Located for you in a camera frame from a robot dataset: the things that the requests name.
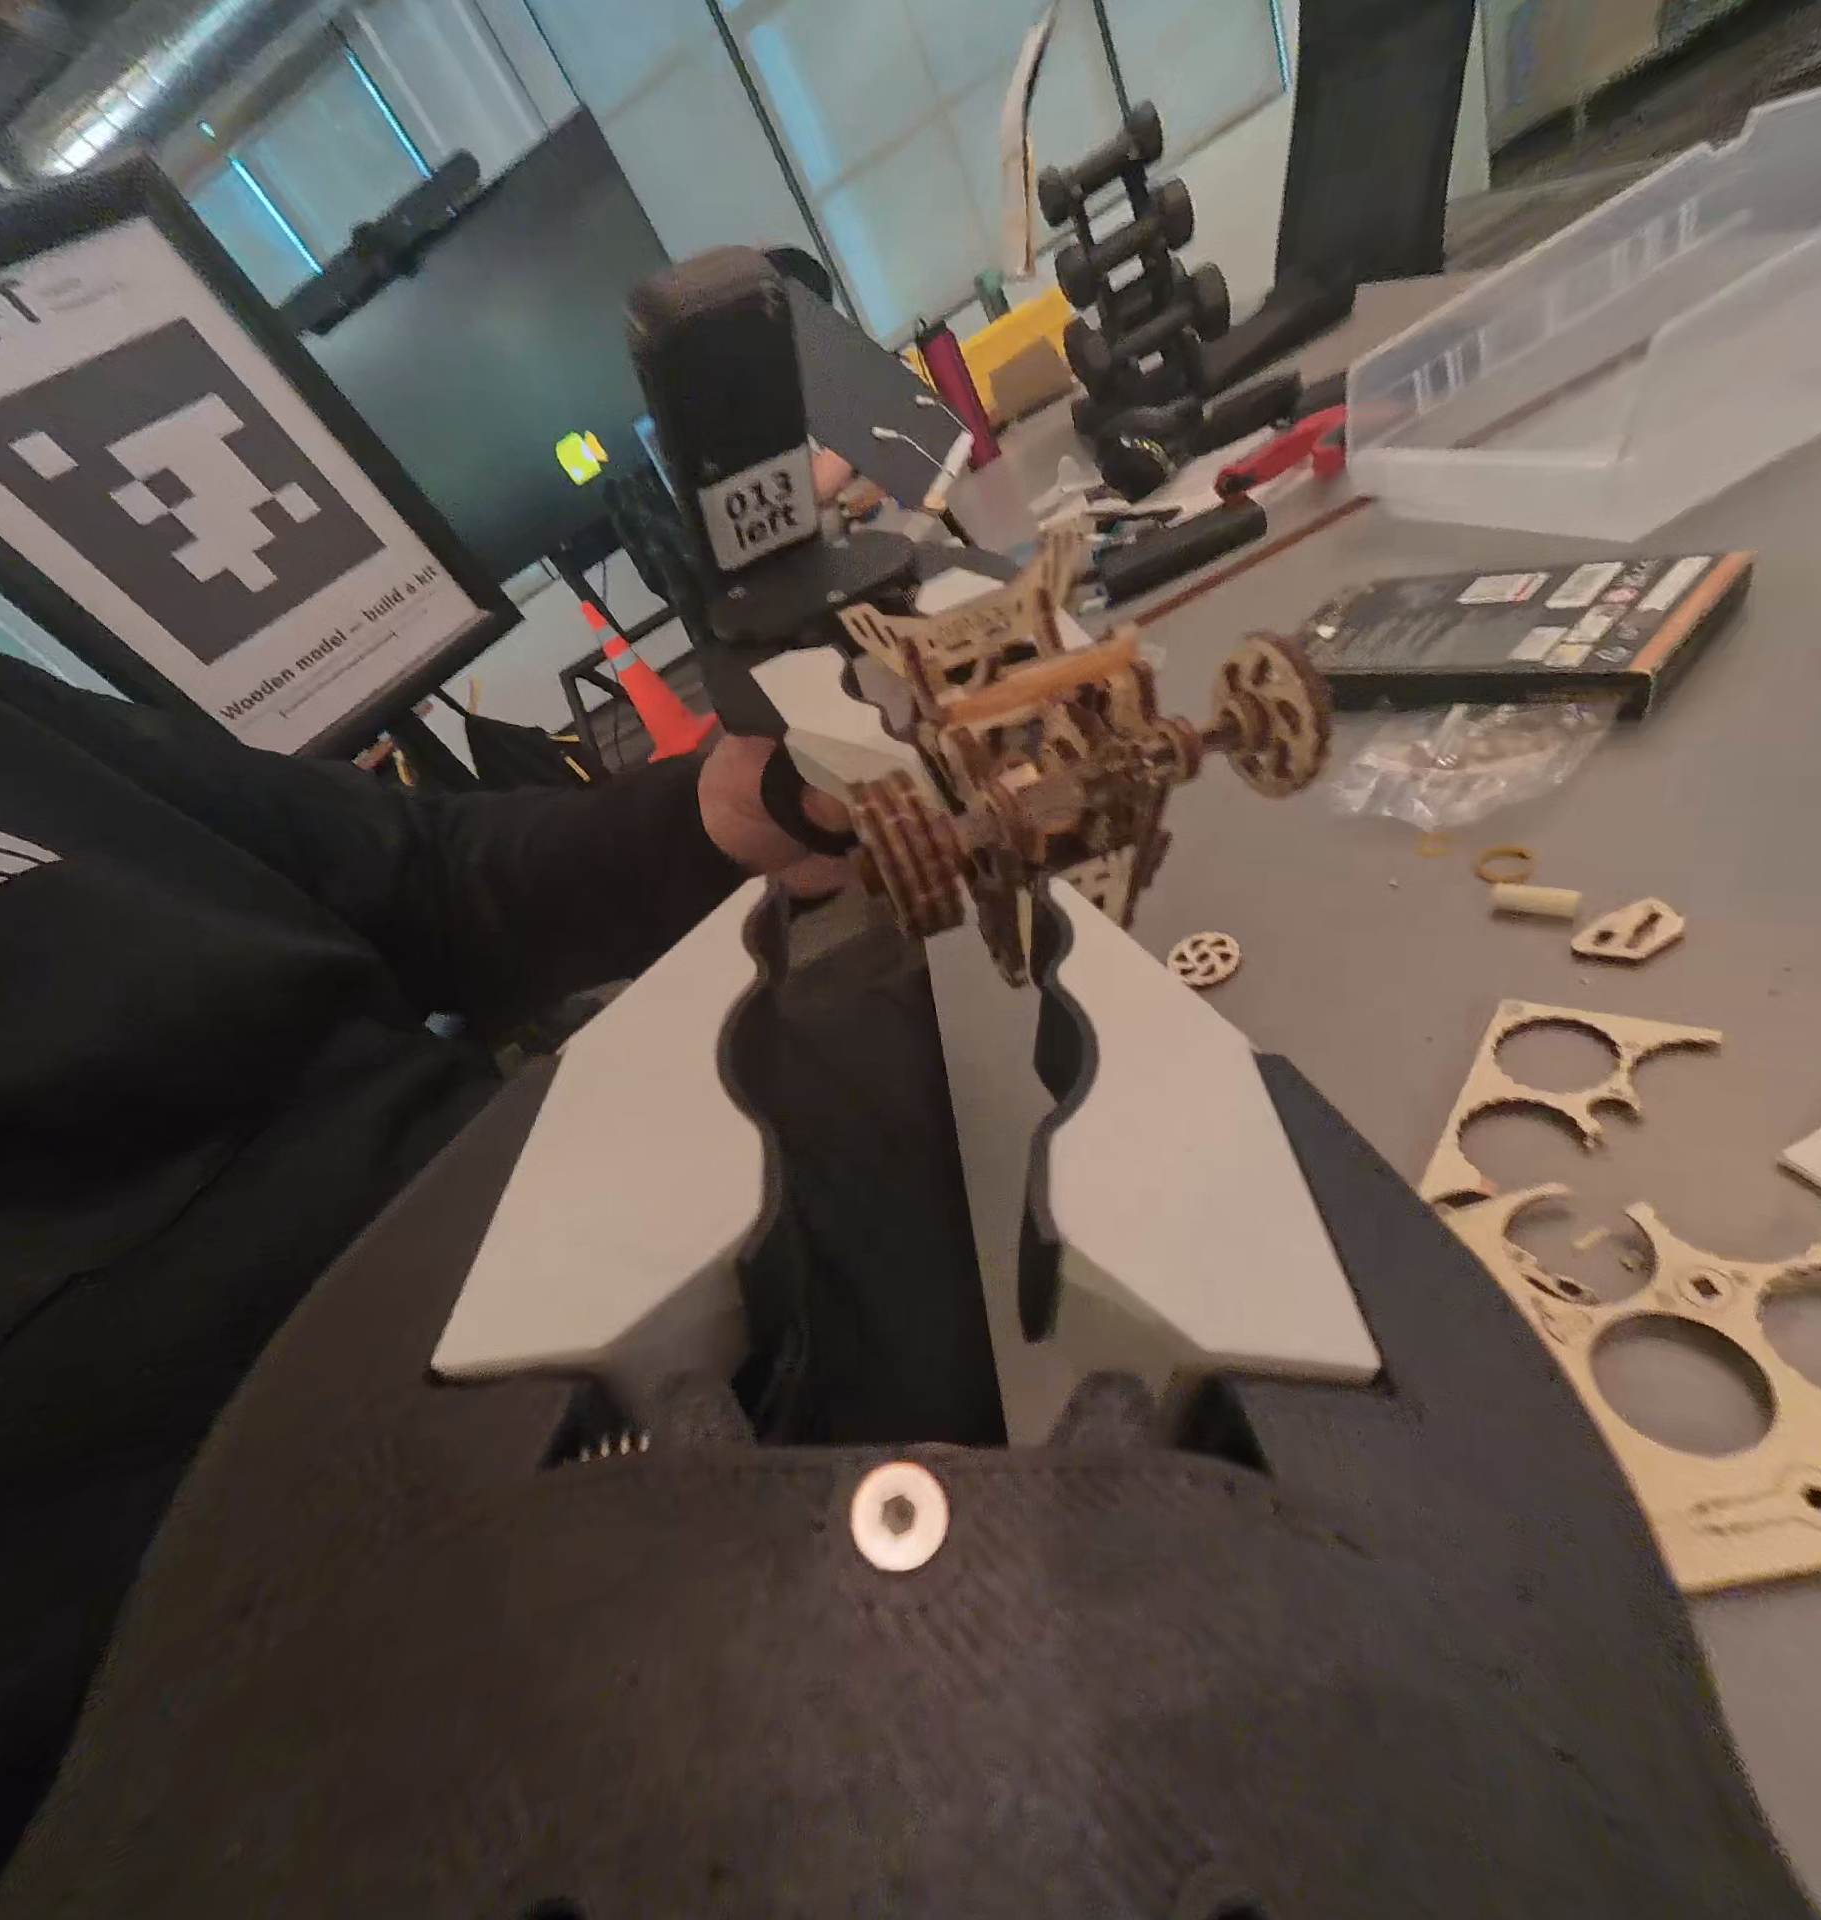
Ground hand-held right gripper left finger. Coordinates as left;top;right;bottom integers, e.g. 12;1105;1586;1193
430;884;805;1409

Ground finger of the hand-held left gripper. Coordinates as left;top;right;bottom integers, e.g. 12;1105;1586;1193
782;727;944;851
748;658;913;752

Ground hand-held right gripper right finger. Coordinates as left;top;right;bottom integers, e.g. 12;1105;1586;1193
1003;884;1384;1430

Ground wooden buggy model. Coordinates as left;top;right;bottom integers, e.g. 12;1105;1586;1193
836;518;1335;993

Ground person's left forearm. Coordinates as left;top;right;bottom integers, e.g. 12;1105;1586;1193
381;750;733;1043

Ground person's left hand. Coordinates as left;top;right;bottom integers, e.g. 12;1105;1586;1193
694;743;855;901

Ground orange traffic cone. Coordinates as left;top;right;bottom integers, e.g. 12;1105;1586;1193
574;597;723;763

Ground black monitor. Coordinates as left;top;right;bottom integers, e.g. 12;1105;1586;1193
270;104;678;580

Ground red bottle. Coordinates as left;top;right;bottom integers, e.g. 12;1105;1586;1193
913;313;1007;477

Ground wooden offcut with large hole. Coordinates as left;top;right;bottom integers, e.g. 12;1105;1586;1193
1418;995;1723;1202

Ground yellow box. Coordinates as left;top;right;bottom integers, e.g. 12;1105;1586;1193
954;281;1078;423

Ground black rectangular case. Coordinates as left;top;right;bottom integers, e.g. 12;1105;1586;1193
1100;499;1275;599

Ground black dumbbell rack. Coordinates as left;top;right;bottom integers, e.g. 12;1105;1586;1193
1039;99;1301;507

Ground shield-shaped wooden offcut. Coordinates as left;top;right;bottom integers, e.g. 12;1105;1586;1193
1572;892;1690;963

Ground clear plastic bag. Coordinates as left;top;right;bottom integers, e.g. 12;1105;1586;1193
1322;700;1618;836

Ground framed marker sign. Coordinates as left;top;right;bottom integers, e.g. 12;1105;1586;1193
0;160;527;761

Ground red hand tool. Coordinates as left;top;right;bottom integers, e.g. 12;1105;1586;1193
1210;398;1353;507

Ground wooden sheet with round holes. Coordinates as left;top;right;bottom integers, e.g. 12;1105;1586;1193
1428;1184;1821;1596

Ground black product box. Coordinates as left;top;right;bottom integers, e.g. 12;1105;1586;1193
1289;548;1762;719

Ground clear plastic storage box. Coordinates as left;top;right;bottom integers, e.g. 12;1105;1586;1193
1345;78;1821;544

